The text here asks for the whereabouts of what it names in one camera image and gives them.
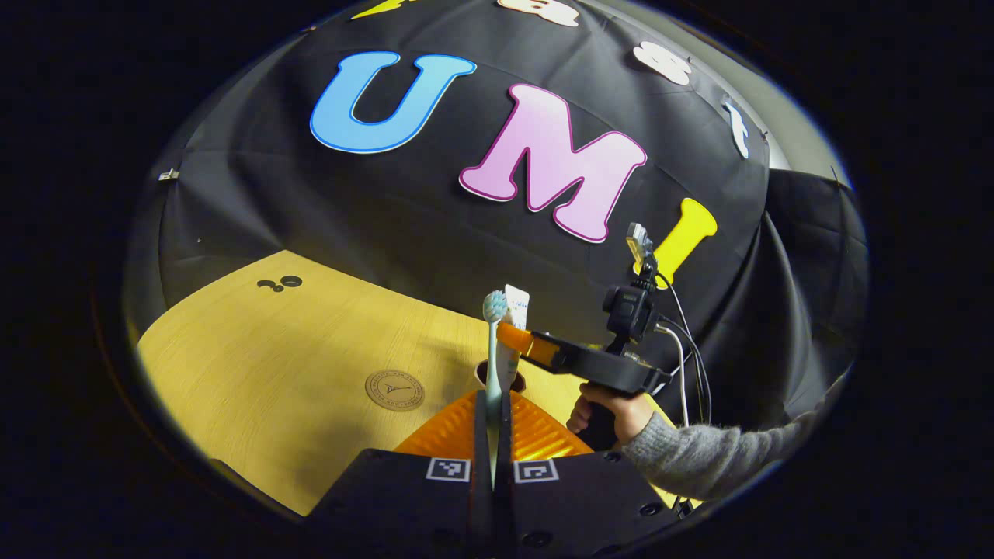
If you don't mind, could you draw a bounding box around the white toothpaste tube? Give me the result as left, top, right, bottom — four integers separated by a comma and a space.
497, 284, 531, 391

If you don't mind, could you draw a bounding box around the white cable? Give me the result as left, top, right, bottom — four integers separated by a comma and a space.
656, 324, 692, 429

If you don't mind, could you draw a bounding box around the black cable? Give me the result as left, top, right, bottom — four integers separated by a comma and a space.
655, 272, 713, 426

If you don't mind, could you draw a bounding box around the wooden desktop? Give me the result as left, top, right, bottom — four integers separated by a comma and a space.
136, 248, 700, 518

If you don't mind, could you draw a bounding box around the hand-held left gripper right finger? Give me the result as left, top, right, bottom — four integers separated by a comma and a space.
495, 391, 685, 559

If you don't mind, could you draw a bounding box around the round brown coaster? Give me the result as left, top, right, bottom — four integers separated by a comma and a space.
365, 370, 426, 411

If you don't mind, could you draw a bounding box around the beige cup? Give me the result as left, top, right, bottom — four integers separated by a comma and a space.
474, 359, 527, 395

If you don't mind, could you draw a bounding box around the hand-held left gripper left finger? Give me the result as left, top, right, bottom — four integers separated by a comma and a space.
311, 391, 495, 559

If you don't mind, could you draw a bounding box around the light blue toothbrush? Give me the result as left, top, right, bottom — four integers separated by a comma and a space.
482, 290, 510, 490

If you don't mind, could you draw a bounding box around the black backdrop cloth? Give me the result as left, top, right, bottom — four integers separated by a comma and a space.
124, 0, 869, 437

